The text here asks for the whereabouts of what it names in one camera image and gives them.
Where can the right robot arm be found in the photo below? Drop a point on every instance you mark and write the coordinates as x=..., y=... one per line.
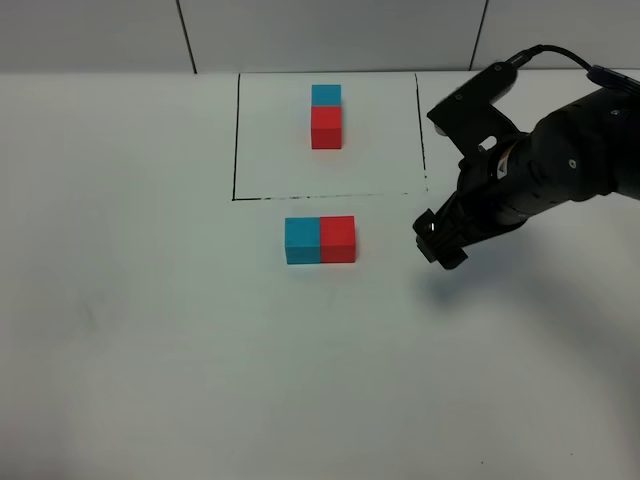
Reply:
x=587, y=148

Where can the red template cube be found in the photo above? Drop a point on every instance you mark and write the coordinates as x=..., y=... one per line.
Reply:
x=326, y=127

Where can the blue template cube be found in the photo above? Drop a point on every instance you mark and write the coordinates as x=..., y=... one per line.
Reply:
x=326, y=95

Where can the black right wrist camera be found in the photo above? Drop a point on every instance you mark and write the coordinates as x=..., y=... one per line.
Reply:
x=467, y=116

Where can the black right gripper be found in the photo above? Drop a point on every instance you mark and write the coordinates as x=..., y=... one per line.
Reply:
x=492, y=194

